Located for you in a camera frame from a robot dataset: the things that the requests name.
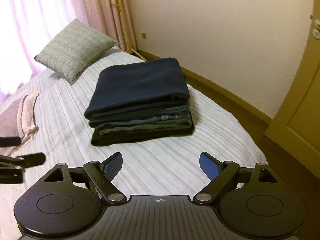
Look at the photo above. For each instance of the wooden door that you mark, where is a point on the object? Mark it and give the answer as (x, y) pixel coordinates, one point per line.
(295, 128)

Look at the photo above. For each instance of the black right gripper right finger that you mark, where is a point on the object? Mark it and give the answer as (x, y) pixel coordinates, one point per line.
(224, 177)

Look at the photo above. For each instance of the grey-green textured pillow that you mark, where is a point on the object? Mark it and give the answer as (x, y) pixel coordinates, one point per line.
(73, 50)

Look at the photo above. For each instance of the pink sheer curtain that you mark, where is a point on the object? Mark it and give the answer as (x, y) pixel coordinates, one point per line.
(28, 25)

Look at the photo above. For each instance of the white striped bedspread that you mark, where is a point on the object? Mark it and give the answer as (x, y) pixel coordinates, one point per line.
(164, 166)

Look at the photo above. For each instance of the dark navy garment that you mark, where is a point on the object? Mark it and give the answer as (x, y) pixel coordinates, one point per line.
(130, 87)

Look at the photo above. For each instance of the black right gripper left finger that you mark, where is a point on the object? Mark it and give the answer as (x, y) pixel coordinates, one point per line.
(98, 176)

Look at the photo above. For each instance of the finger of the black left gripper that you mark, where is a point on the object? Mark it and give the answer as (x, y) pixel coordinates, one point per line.
(10, 141)
(12, 169)

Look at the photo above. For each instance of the pink folded blanket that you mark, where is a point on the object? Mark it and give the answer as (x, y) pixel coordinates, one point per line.
(18, 120)

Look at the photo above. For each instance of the folded dark clothes stack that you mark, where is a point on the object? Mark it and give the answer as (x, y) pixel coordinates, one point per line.
(141, 125)

